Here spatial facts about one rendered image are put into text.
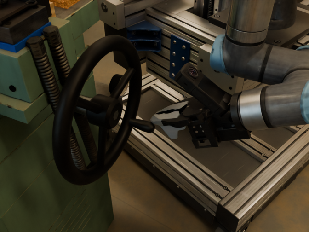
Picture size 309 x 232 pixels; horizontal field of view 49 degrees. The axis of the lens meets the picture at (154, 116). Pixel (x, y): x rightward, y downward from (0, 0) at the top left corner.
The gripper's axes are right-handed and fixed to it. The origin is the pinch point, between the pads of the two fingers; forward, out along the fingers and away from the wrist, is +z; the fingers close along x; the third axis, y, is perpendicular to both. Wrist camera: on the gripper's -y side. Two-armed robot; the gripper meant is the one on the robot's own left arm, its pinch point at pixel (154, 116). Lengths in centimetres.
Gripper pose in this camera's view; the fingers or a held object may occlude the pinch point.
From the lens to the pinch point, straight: 73.6
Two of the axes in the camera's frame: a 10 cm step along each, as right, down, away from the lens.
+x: 4.4, -5.7, 7.0
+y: 4.3, 8.1, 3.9
